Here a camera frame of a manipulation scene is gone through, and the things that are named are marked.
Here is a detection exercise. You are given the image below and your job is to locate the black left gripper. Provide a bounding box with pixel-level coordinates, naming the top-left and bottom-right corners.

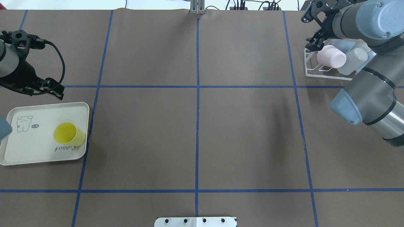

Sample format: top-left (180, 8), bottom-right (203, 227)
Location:
top-left (0, 30), bottom-right (65, 100)

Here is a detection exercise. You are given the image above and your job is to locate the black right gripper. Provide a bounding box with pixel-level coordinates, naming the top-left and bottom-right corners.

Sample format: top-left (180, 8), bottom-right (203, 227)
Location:
top-left (301, 0), bottom-right (348, 51)

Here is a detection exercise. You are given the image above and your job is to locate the pink plastic cup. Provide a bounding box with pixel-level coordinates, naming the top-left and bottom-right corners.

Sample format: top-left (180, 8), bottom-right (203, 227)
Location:
top-left (317, 45), bottom-right (347, 69)

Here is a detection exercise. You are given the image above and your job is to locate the grey plastic cup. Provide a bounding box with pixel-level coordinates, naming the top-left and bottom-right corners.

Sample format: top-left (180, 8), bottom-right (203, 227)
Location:
top-left (337, 48), bottom-right (368, 76)

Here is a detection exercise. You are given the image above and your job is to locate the yellow plastic cup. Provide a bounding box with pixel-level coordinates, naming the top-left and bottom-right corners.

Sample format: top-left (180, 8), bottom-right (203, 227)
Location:
top-left (53, 122), bottom-right (86, 146)

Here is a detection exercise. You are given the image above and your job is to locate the light blue plastic cup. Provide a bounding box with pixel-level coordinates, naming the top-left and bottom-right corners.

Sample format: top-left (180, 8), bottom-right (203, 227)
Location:
top-left (330, 39), bottom-right (356, 54)

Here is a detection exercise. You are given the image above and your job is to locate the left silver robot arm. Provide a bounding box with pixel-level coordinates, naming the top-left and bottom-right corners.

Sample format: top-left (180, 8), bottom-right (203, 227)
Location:
top-left (0, 30), bottom-right (66, 100)

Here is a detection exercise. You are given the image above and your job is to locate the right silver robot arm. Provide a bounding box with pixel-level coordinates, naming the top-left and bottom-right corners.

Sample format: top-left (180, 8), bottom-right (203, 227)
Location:
top-left (301, 0), bottom-right (404, 151)

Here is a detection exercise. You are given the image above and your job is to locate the cream plastic serving tray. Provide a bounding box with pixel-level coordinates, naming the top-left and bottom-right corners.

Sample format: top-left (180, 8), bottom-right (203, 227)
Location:
top-left (1, 102), bottom-right (90, 166)

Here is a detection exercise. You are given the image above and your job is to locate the white wire cup rack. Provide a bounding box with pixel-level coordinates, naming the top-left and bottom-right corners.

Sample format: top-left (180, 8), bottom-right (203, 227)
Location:
top-left (304, 40), bottom-right (376, 81)

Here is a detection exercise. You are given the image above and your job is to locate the grey aluminium camera post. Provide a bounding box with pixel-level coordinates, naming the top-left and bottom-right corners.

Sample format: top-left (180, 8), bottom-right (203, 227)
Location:
top-left (189, 0), bottom-right (206, 15)

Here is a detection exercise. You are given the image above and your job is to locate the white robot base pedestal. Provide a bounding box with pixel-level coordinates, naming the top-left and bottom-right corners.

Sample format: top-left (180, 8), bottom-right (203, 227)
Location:
top-left (154, 217), bottom-right (238, 227)

